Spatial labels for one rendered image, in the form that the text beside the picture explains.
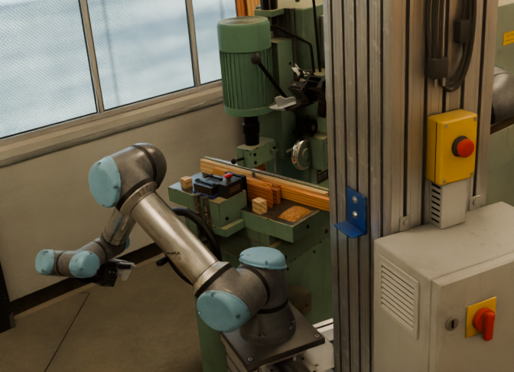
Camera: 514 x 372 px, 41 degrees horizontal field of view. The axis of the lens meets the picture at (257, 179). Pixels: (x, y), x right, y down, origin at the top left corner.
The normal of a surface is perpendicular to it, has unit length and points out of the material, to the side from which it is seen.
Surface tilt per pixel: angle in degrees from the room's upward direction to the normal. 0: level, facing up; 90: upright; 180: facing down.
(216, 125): 90
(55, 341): 0
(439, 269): 0
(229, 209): 90
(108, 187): 85
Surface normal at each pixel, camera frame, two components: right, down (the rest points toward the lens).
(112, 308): -0.07, -0.92
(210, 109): 0.64, 0.25
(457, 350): 0.43, 0.32
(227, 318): -0.47, 0.44
